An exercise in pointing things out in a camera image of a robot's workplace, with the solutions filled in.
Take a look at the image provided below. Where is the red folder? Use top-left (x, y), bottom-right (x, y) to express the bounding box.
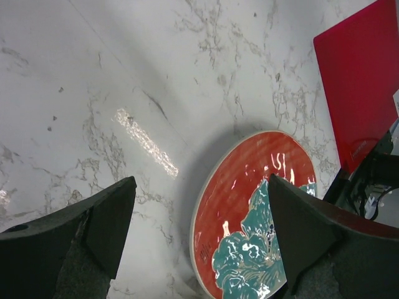
top-left (314, 0), bottom-right (398, 173)

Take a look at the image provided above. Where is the red plate with teal flower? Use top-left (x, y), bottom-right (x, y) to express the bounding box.
top-left (190, 131), bottom-right (317, 298)

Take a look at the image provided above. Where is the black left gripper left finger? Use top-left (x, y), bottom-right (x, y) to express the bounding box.
top-left (1, 176), bottom-right (137, 298)

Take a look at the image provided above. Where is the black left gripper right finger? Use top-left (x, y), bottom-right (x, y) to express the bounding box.
top-left (268, 174), bottom-right (398, 298)

